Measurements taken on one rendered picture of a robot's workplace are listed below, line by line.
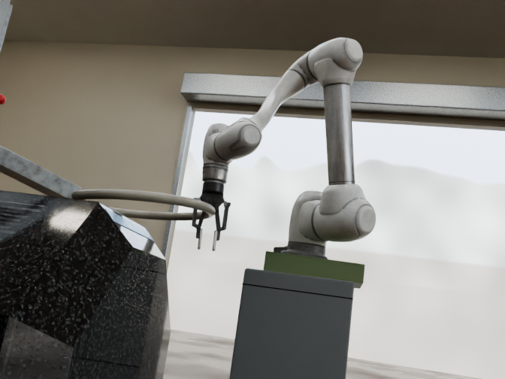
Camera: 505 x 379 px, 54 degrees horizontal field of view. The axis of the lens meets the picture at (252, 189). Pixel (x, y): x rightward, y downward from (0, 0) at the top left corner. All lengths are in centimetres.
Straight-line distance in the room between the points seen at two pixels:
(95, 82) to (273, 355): 611
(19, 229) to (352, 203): 112
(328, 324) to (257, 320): 25
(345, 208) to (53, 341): 116
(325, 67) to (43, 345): 138
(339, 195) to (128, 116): 546
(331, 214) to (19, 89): 670
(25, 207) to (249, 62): 587
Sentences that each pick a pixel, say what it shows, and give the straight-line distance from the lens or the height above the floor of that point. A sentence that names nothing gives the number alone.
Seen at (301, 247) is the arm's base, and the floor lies 91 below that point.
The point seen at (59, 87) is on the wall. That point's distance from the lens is 774.
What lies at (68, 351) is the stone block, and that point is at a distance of 94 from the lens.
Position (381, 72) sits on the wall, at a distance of 666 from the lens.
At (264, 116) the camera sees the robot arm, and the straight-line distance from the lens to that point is 170.
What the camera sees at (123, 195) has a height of 92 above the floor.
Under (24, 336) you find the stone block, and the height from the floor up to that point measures 57.
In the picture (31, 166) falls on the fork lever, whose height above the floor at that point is 98.
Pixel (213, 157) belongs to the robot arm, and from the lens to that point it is 170.
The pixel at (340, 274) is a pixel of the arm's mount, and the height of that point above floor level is 82.
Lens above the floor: 67
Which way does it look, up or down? 13 degrees up
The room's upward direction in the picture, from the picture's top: 8 degrees clockwise
